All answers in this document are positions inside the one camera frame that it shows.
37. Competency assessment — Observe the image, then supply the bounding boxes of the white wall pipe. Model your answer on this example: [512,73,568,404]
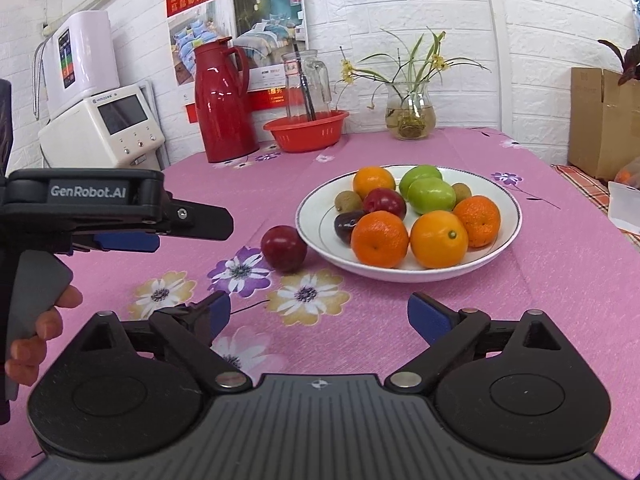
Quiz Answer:
[488,0,513,136]

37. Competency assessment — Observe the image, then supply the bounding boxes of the smooth orange plate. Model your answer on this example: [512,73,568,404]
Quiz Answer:
[410,210,469,269]
[352,166,396,200]

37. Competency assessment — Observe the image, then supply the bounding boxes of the red thermos jug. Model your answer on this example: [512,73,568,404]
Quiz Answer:
[194,37,258,164]

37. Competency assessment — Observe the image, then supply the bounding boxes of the clear plastic container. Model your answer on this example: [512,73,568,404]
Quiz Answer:
[608,182,640,235]

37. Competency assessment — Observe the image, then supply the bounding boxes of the kiwi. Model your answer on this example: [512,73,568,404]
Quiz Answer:
[451,183,472,204]
[334,191,362,214]

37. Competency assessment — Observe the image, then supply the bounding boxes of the glass vase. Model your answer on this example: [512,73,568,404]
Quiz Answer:
[385,82,436,140]

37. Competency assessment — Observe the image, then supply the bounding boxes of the cardboard box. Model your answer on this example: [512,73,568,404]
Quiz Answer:
[567,67,639,181]

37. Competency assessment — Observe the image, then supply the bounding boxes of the red plastic basket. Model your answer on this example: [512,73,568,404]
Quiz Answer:
[262,110,349,153]

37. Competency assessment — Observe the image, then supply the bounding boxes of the black utensil in pitcher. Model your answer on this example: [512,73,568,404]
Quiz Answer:
[294,46,316,122]

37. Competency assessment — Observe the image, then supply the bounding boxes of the plaid cloth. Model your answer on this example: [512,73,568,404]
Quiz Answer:
[551,162,640,248]

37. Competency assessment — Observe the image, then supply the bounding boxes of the pink floral tablecloth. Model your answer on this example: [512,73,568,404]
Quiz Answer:
[49,129,639,476]

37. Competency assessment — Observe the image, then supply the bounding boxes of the red plum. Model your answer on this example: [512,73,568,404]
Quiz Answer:
[260,226,307,273]
[362,188,407,220]

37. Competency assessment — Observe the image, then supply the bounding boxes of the green plant yellow flowers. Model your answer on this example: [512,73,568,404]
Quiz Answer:
[335,28,488,110]

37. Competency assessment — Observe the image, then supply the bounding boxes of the white appliance with screen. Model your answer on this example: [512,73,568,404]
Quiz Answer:
[38,84,165,170]

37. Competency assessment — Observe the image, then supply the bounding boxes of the kiwi left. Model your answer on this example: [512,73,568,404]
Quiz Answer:
[334,191,362,214]

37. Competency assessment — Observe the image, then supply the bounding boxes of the smooth orange front plate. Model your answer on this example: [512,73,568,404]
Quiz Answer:
[410,210,469,269]

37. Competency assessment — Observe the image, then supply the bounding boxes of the smooth orange back plate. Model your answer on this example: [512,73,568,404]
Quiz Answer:
[352,166,396,200]

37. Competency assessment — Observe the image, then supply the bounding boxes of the small rough mandarin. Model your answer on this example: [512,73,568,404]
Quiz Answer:
[452,195,501,249]

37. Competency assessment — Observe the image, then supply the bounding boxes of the white plate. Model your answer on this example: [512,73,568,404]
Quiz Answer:
[295,166,523,284]

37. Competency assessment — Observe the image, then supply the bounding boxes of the green apple back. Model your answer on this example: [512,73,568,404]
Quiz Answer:
[399,165,442,200]

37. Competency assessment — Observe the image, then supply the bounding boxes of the kiwi right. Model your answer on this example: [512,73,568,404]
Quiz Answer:
[451,183,472,204]

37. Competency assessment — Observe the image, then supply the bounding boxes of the wall calendar poster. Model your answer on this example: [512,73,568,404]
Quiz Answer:
[165,0,307,124]

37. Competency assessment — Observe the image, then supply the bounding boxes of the green apple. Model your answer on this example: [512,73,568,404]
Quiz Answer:
[407,177,457,214]
[399,165,442,200]

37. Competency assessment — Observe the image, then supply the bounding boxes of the dark purple leaf plant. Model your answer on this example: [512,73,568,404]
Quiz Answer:
[598,39,640,86]

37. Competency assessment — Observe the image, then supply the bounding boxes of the person's left hand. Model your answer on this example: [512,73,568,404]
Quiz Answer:
[4,285,82,387]

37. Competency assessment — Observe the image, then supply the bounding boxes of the green apple front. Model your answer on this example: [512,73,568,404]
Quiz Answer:
[407,177,457,214]

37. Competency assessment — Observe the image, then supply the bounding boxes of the dark plum left plate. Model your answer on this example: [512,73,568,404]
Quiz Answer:
[333,210,367,246]

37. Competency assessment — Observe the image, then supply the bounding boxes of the clear glass pitcher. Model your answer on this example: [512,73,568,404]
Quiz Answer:
[282,50,332,122]

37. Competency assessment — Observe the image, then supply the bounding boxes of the white water purifier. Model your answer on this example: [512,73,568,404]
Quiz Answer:
[42,10,120,119]

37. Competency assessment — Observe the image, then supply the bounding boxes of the large rough mandarin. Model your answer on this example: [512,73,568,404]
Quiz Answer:
[350,210,409,269]

